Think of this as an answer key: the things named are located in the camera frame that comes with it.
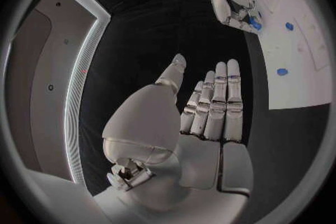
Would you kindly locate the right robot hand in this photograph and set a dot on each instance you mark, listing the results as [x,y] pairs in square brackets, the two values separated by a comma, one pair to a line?
[223,3]

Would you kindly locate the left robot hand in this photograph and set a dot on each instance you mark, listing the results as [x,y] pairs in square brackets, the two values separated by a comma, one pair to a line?
[147,119]

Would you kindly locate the blue peg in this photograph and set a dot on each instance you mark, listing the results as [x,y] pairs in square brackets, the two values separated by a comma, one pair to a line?
[255,23]

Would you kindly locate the white task board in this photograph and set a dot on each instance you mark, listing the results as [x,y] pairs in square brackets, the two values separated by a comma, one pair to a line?
[294,56]

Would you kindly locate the blue plug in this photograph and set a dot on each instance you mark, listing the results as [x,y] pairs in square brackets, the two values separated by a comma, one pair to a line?
[289,26]

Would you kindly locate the blue cylinder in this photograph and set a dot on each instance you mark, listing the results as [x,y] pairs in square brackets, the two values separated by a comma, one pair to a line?
[282,72]

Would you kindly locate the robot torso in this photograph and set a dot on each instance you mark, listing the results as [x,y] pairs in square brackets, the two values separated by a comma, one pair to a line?
[52,81]

